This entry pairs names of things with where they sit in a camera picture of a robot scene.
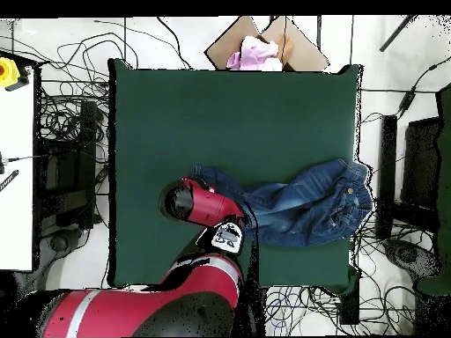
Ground blue denim jeans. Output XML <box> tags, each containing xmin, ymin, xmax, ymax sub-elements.
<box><xmin>191</xmin><ymin>158</ymin><xmax>373</xmax><ymax>247</ymax></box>

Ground dark green table cloth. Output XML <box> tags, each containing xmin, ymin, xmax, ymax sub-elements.
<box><xmin>107</xmin><ymin>57</ymin><xmax>364</xmax><ymax>296</ymax></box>

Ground black equipment rack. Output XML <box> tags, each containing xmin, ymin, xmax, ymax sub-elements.
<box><xmin>33</xmin><ymin>99</ymin><xmax>100</xmax><ymax>230</ymax></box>

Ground brown cardboard box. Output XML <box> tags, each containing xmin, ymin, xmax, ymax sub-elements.
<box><xmin>203</xmin><ymin>15</ymin><xmax>330</xmax><ymax>73</ymax></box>

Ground pink cloth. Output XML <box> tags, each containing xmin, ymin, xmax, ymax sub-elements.
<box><xmin>225</xmin><ymin>34</ymin><xmax>285</xmax><ymax>72</ymax></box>

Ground white table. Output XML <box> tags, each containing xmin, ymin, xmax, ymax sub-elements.
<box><xmin>0</xmin><ymin>66</ymin><xmax>36</xmax><ymax>272</ymax></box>

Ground black stand beside table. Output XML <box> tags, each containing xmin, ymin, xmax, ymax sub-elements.
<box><xmin>338</xmin><ymin>291</ymin><xmax>361</xmax><ymax>326</ymax></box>

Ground yellow emergency stop button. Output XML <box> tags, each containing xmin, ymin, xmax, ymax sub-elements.
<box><xmin>0</xmin><ymin>56</ymin><xmax>31</xmax><ymax>92</ymax></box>

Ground black rod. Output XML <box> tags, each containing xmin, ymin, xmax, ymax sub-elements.
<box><xmin>378</xmin><ymin>14</ymin><xmax>413</xmax><ymax>53</ymax></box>

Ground loose black cable tangle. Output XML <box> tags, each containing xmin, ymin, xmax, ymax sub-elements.
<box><xmin>0</xmin><ymin>17</ymin><xmax>193</xmax><ymax>170</ymax></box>

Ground tangle of black cables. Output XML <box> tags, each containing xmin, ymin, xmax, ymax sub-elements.
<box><xmin>263</xmin><ymin>207</ymin><xmax>417</xmax><ymax>335</ymax></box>

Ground black ribbed strap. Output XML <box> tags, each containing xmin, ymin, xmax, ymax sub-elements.
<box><xmin>0</xmin><ymin>169</ymin><xmax>19</xmax><ymax>193</ymax></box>

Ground black power adapter with cable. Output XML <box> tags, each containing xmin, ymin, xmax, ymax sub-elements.
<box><xmin>396</xmin><ymin>62</ymin><xmax>451</xmax><ymax>119</ymax></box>

